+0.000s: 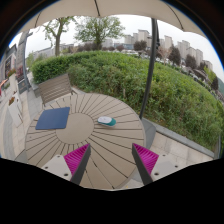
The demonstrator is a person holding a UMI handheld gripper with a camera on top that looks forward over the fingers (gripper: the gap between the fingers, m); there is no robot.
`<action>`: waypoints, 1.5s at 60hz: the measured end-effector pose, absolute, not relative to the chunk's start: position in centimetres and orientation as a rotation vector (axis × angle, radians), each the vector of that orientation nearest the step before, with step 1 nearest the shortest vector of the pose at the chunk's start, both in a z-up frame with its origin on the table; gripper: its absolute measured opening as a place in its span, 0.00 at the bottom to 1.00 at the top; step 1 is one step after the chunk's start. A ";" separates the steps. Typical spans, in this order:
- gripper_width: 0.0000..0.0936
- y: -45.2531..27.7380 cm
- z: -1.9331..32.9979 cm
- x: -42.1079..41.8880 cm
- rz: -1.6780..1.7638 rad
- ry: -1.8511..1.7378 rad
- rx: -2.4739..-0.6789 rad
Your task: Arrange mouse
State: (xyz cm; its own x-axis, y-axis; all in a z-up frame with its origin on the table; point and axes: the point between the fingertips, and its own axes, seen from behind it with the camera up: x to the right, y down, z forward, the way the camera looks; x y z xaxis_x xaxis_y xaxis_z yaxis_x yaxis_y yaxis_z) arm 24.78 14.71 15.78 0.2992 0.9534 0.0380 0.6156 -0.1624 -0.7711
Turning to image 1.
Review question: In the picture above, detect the round slatted wooden table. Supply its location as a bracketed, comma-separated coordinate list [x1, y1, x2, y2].
[25, 93, 146, 190]

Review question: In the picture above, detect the white teal computer mouse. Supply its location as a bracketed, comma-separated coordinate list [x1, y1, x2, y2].
[98, 116, 116, 127]

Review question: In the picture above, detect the slatted wooden chair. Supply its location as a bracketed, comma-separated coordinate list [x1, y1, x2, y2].
[38, 74, 79, 106]

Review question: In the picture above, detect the beige patio umbrella canopy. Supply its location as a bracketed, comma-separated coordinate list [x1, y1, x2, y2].
[20, 0, 205, 37]

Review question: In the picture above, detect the blue mouse pad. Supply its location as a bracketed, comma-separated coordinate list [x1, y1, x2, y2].
[35, 107, 70, 130]

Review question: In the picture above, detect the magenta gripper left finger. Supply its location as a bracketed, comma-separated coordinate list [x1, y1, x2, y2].
[42, 143, 92, 186]

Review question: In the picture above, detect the umbrella base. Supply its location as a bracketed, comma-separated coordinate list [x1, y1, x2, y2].
[142, 118, 156, 149]

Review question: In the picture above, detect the dark umbrella pole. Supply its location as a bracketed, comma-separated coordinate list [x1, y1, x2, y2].
[139, 18, 158, 119]

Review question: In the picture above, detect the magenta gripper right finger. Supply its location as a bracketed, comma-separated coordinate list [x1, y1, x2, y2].
[131, 142, 183, 186]

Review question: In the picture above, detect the green hedge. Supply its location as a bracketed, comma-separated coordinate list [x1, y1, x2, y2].
[31, 51, 224, 150]

